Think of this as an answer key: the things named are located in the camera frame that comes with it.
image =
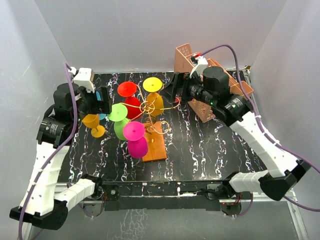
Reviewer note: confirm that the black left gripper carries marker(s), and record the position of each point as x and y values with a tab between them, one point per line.
105	101

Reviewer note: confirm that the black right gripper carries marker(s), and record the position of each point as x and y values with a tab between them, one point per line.
181	82

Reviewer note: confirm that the blue wine glass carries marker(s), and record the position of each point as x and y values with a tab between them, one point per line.
101	116

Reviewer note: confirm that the yellow-base orange wine glass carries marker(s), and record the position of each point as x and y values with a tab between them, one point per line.
153	85

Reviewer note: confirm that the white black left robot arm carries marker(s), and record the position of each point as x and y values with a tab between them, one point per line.
50	155

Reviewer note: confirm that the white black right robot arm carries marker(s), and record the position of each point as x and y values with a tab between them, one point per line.
283	169

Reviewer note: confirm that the green wine glass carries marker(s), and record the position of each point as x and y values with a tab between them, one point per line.
118	115

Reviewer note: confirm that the red wine glass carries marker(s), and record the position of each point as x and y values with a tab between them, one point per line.
127	90

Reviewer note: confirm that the magenta wine glass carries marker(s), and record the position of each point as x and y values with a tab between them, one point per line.
134	132

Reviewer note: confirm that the orange wooden rack base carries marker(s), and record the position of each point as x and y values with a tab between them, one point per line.
155	142

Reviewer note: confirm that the pink plastic file organizer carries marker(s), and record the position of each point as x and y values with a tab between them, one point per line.
183	64

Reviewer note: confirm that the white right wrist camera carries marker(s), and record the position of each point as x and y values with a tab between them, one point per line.
199	65

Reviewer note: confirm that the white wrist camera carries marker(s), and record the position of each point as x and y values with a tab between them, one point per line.
83	77
199	65

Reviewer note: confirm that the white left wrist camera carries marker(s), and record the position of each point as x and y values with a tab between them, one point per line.
83	77

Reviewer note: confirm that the gold wire glass rack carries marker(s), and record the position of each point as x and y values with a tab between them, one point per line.
147	107

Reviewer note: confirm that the black metal base frame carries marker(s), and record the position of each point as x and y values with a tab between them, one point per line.
156	195

